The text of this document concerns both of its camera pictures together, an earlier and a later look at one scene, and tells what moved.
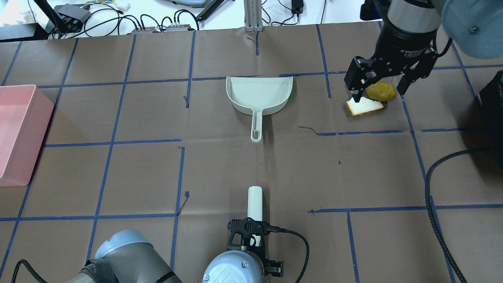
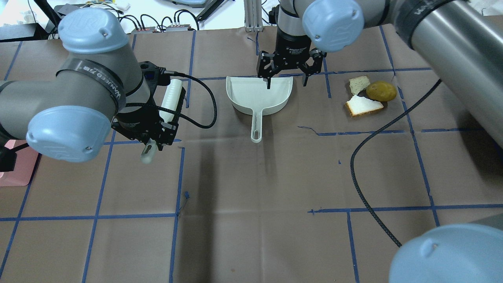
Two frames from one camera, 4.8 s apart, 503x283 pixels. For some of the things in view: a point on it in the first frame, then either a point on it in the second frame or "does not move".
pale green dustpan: (258, 96) does not move
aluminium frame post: (253, 15) does not move
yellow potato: (381, 90) does not move
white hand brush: (255, 207) -> (170, 99)
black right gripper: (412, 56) -> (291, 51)
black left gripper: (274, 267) -> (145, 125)
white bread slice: (364, 105) does not move
